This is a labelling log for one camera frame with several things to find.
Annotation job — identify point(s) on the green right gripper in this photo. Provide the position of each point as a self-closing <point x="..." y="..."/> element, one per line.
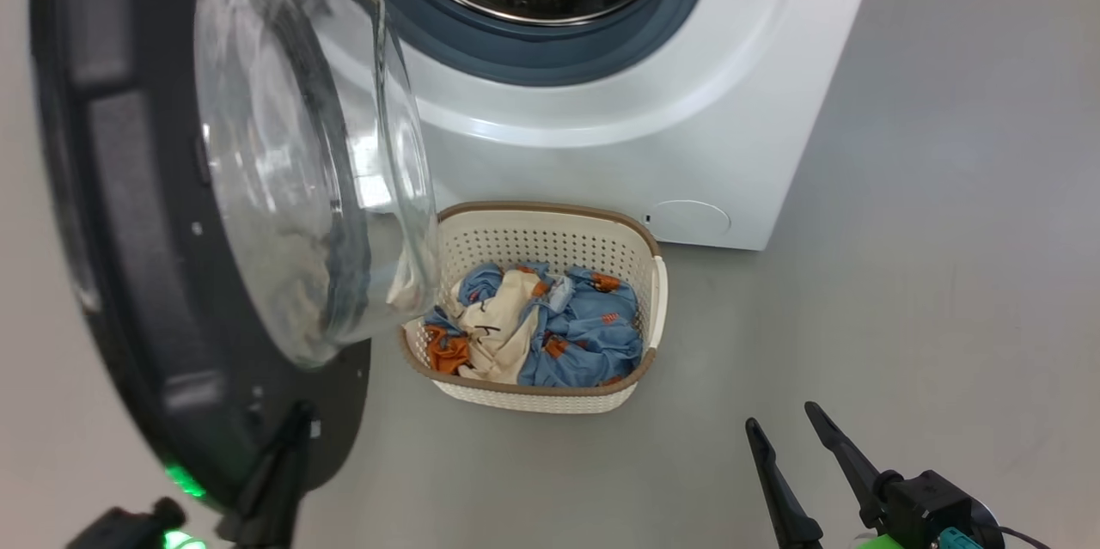
<point x="878" y="543"/>

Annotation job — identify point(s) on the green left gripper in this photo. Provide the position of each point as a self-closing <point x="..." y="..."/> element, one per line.
<point x="182" y="542"/>

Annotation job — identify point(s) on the blue garment with orange print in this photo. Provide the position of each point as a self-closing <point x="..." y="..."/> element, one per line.
<point x="593" y="334"/>

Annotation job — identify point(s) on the cream garment with orange cuffs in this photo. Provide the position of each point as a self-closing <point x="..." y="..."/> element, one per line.
<point x="498" y="334"/>

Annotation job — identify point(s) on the black round glass washer door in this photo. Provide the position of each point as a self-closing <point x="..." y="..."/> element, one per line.
<point x="129" y="231"/>

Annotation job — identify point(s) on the white front-load washing machine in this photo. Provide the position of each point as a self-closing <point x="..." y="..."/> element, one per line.
<point x="687" y="145"/>

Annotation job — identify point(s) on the grey rubber door gasket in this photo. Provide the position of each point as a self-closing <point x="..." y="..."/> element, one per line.
<point x="670" y="16"/>

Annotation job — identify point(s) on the round white filter cover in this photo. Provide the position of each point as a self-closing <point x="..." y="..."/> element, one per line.
<point x="687" y="221"/>

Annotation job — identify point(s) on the cream perforated laundry basket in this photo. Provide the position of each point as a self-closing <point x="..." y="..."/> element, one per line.
<point x="550" y="240"/>

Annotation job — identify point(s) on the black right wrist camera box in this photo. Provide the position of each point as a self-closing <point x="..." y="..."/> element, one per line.
<point x="928" y="506"/>

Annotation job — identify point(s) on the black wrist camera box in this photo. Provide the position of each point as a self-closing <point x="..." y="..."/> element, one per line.
<point x="928" y="506"/>
<point x="120" y="527"/>

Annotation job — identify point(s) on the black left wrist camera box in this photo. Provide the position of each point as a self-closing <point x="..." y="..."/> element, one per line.
<point x="120" y="527"/>

